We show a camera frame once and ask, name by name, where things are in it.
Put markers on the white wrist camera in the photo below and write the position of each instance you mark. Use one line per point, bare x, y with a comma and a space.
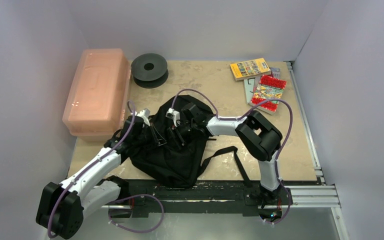
144, 115
173, 115

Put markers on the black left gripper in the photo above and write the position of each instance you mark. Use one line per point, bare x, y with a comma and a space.
159, 140

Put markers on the red comic book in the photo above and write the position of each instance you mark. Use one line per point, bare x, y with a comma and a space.
268, 87

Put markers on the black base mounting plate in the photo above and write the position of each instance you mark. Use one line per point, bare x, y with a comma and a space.
205, 197

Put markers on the black student backpack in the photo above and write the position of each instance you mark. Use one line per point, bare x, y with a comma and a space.
178, 167

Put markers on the black filament spool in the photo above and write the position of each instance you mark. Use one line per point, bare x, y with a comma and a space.
149, 70

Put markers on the yellow picture book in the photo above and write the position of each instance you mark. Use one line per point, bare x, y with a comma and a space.
250, 69

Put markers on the small patterned card pack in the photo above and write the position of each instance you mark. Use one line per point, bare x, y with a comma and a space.
275, 72

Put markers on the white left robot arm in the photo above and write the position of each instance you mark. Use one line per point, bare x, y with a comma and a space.
63, 206

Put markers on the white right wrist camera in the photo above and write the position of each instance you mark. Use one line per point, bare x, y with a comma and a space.
173, 115

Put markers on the aluminium frame rail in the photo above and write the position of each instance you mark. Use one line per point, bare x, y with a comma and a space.
323, 195

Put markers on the translucent pink storage box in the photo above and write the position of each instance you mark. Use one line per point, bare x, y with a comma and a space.
96, 106

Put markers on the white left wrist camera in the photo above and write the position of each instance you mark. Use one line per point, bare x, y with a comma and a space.
144, 115

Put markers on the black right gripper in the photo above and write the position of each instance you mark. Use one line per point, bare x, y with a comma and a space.
179, 129

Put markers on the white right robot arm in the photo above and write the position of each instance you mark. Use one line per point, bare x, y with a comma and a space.
261, 139

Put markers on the grey thin booklet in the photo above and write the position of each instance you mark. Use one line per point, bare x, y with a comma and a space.
249, 89

